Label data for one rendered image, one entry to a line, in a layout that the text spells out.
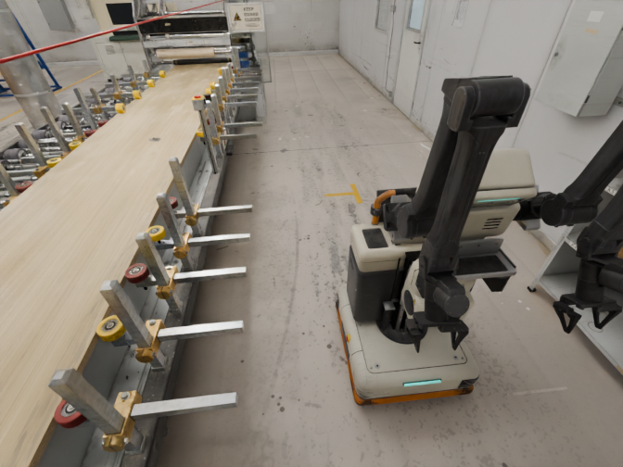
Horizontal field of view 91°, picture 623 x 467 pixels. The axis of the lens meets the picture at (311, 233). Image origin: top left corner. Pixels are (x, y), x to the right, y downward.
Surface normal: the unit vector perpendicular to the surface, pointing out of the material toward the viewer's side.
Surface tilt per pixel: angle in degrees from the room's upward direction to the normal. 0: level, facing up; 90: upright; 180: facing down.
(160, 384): 0
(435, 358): 0
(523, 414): 0
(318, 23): 90
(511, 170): 42
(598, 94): 90
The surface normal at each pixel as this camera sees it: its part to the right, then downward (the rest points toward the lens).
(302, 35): 0.11, 0.62
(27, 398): -0.03, -0.78
